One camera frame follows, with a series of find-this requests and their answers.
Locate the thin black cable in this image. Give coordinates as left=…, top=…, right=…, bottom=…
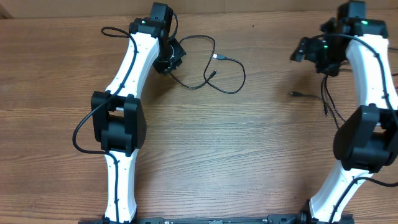
left=288, top=46, right=398, bottom=130

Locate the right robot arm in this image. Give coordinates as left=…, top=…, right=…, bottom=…
left=280, top=1, right=397, bottom=223

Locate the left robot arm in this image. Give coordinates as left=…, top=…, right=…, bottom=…
left=91, top=2, right=185, bottom=223

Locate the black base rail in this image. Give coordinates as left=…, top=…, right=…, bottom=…
left=77, top=213, right=355, bottom=224

